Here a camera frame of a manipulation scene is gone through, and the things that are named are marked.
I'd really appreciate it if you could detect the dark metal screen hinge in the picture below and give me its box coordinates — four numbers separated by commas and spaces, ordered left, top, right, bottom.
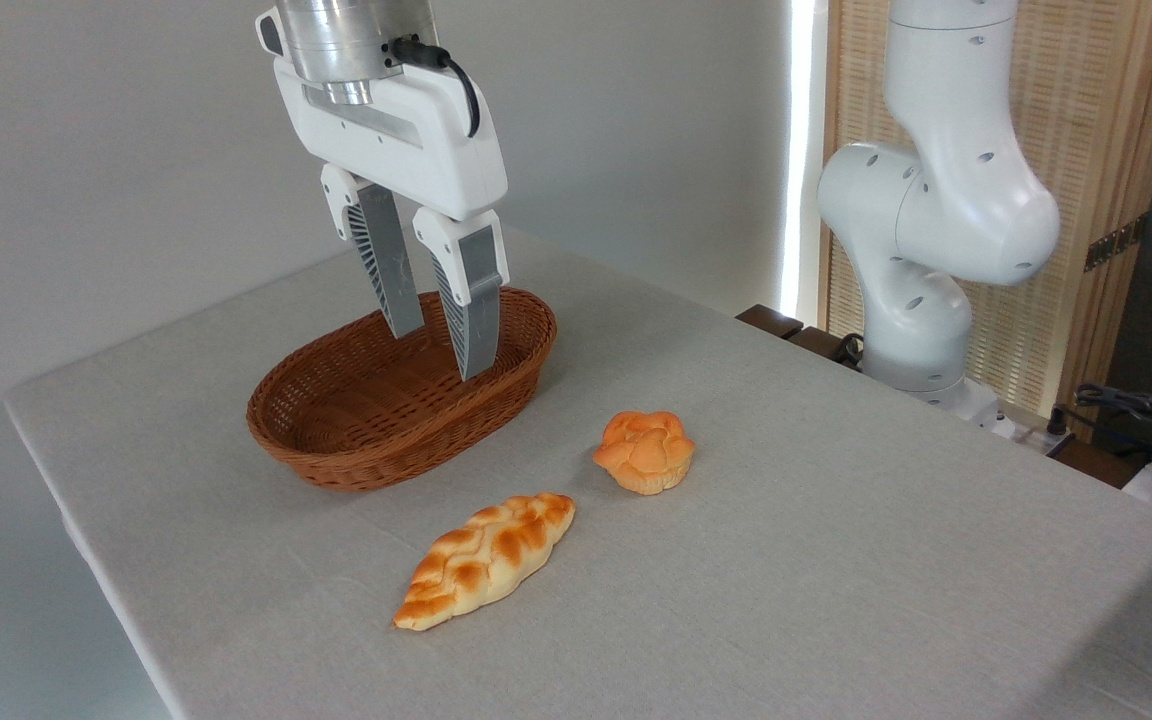
1084, 212, 1150, 273

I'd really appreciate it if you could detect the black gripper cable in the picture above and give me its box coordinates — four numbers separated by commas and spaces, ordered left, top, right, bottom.
391, 38, 483, 139

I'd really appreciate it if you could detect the long braided bread loaf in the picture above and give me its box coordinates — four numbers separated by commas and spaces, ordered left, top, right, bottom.
393, 492, 577, 632

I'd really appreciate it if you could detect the wooden rattan folding screen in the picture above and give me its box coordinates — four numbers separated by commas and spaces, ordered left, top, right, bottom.
821, 0, 1152, 421

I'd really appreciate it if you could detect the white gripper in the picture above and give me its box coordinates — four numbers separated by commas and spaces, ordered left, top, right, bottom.
255, 8, 511, 383

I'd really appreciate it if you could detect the round orange bread bun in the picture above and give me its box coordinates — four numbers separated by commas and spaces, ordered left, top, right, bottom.
593, 410, 696, 496

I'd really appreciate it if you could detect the dark brown wooden block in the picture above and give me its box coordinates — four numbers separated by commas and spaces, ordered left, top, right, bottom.
736, 304, 805, 341
786, 325, 867, 372

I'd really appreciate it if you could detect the brown wicker oval basket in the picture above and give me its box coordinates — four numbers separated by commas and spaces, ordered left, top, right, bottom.
246, 287, 558, 492

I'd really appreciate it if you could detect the black cable bundle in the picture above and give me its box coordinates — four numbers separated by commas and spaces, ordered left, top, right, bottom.
1046, 372, 1152, 471

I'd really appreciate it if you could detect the grey tablecloth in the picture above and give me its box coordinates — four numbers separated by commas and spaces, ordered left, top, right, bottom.
4, 212, 1152, 720

